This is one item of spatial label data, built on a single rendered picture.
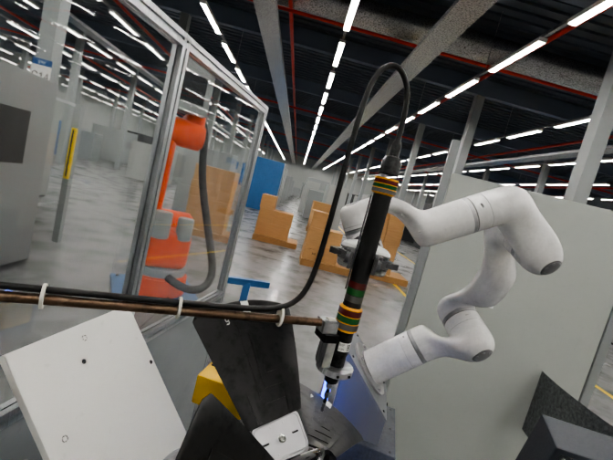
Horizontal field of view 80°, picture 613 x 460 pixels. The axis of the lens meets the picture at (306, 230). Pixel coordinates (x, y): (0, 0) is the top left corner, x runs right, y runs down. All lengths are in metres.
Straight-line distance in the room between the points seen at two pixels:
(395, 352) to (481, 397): 1.54
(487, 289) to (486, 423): 1.80
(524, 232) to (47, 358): 1.00
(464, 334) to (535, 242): 0.41
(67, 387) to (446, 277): 2.20
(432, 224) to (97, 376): 0.74
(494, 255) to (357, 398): 0.63
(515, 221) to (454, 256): 1.54
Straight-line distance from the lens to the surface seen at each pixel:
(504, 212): 0.98
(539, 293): 2.71
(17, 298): 0.59
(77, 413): 0.72
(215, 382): 1.20
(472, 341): 1.30
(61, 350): 0.72
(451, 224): 0.92
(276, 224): 9.87
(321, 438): 0.89
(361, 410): 1.36
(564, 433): 1.27
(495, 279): 1.19
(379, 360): 1.36
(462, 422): 2.89
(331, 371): 0.70
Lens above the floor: 1.69
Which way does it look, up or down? 6 degrees down
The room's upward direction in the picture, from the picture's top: 15 degrees clockwise
